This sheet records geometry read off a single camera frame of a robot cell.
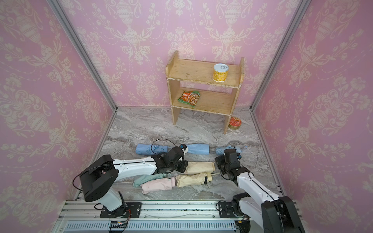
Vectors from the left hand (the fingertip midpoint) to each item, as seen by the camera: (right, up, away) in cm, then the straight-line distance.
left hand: (188, 166), depth 85 cm
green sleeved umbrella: (-23, -5, -5) cm, 24 cm away
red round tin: (+34, +25, +21) cm, 47 cm away
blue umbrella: (+20, +8, +7) cm, 23 cm away
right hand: (+16, +5, +3) cm, 17 cm away
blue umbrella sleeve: (+10, +9, +7) cm, 15 cm away
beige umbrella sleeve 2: (-1, -6, -6) cm, 8 cm away
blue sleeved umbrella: (-24, +9, +7) cm, 26 cm away
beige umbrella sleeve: (+4, 0, 0) cm, 4 cm away
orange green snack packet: (+1, +43, +11) cm, 44 cm away
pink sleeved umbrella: (-15, -8, -6) cm, 18 cm away
